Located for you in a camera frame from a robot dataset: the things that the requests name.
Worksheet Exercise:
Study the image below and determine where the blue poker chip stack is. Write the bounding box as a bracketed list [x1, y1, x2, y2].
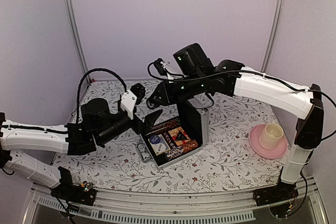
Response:
[165, 147, 184, 161]

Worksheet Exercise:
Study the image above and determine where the pink plate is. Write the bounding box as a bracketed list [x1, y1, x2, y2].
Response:
[249, 123, 288, 159]

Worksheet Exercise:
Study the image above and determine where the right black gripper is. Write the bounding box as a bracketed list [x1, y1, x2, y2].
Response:
[149, 71, 206, 106]

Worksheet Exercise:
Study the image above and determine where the black red triangle piece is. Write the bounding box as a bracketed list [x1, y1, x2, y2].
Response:
[175, 131, 188, 141]

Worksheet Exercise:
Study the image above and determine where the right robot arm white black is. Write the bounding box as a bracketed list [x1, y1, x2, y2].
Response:
[146, 43, 324, 201]

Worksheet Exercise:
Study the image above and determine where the floral table mat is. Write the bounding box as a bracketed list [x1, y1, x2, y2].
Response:
[54, 94, 286, 194]

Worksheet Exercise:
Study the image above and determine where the cream cup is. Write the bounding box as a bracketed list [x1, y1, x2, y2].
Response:
[258, 123, 284, 150]

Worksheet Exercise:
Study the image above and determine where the aluminium poker case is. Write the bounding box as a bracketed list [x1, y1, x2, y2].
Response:
[135, 98, 209, 169]

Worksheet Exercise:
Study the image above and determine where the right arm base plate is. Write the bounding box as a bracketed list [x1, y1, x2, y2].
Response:
[253, 180, 299, 206]

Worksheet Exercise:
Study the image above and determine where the red card deck box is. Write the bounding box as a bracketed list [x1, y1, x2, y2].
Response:
[168, 126, 191, 146]

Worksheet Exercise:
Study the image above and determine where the right aluminium frame post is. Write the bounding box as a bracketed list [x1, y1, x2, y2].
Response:
[261, 0, 285, 72]

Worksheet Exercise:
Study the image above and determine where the blue card deck box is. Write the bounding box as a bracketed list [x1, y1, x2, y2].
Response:
[147, 134, 171, 156]

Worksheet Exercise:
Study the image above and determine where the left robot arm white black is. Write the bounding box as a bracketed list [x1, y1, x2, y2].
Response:
[1, 68, 162, 200]

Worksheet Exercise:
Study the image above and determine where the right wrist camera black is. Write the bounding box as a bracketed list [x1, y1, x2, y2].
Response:
[147, 58, 174, 80]

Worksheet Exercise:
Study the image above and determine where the aluminium frame post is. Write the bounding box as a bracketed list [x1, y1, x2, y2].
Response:
[261, 0, 285, 72]
[64, 0, 89, 74]

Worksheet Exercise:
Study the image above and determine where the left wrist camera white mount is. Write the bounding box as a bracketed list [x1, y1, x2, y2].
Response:
[120, 83, 145, 120]

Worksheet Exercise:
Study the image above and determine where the left aluminium frame post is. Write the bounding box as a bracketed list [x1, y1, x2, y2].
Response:
[64, 0, 89, 74]

